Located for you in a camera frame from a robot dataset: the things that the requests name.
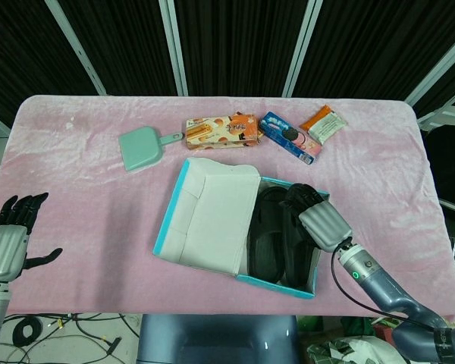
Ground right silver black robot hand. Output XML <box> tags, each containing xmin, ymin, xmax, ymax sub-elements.
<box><xmin>280</xmin><ymin>183</ymin><xmax>353</xmax><ymax>253</ymax></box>

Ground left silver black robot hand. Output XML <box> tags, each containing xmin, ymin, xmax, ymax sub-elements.
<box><xmin>0</xmin><ymin>192</ymin><xmax>64</xmax><ymax>284</ymax></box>

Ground black rubber slipper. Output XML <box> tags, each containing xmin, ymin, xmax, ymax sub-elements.
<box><xmin>247</xmin><ymin>185</ymin><xmax>295</xmax><ymax>284</ymax></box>
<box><xmin>280</xmin><ymin>204</ymin><xmax>322</xmax><ymax>289</ymax></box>

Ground teal cardboard shoe box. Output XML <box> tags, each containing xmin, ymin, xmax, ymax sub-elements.
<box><xmin>152</xmin><ymin>157</ymin><xmax>331</xmax><ymax>300</ymax></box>

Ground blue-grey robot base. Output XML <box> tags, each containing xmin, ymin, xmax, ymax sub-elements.
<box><xmin>137</xmin><ymin>313</ymin><xmax>300</xmax><ymax>364</ymax></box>

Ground blue cookie package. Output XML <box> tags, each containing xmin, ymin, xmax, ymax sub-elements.
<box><xmin>258</xmin><ymin>111</ymin><xmax>322</xmax><ymax>165</ymax></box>

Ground orange biscuit box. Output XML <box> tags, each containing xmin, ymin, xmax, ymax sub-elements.
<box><xmin>185</xmin><ymin>111</ymin><xmax>259</xmax><ymax>149</ymax></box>

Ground pink velvet tablecloth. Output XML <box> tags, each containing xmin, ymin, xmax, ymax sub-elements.
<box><xmin>0</xmin><ymin>94</ymin><xmax>455</xmax><ymax>322</ymax></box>

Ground green plastic bag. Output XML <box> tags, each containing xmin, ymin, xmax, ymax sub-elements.
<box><xmin>297</xmin><ymin>315</ymin><xmax>324</xmax><ymax>334</ymax></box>

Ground orange white wipes packet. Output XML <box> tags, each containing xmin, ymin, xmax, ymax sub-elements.
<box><xmin>299</xmin><ymin>104</ymin><xmax>348</xmax><ymax>145</ymax></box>

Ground dark green cloth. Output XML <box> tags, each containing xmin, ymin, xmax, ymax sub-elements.
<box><xmin>340</xmin><ymin>317</ymin><xmax>373</xmax><ymax>337</ymax></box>

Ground white plastic bag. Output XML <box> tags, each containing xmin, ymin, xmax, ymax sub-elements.
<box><xmin>306</xmin><ymin>335</ymin><xmax>403</xmax><ymax>364</ymax></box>

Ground mint green plastic dustpan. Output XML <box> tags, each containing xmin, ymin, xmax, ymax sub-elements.
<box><xmin>118</xmin><ymin>126</ymin><xmax>185</xmax><ymax>174</ymax></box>

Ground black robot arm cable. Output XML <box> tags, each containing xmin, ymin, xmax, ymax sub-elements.
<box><xmin>331</xmin><ymin>242</ymin><xmax>416</xmax><ymax>316</ymax></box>

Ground black floor cable tangle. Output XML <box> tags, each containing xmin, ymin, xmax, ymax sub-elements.
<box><xmin>0</xmin><ymin>312</ymin><xmax>141</xmax><ymax>364</ymax></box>

